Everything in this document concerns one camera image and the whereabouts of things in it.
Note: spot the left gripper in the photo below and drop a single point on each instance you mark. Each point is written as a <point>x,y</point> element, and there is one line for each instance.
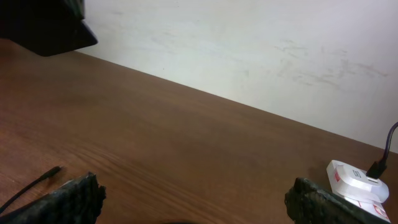
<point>46,27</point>

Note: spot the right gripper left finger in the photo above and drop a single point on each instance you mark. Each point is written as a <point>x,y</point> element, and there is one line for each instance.
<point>79,201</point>

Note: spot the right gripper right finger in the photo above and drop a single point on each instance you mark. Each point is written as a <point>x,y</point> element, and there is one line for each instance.
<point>308,203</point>

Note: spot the white USB charger adapter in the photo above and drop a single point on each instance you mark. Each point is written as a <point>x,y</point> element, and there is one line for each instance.
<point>355,184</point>

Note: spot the white power strip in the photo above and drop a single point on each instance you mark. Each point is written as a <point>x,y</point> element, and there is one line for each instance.
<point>375,209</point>

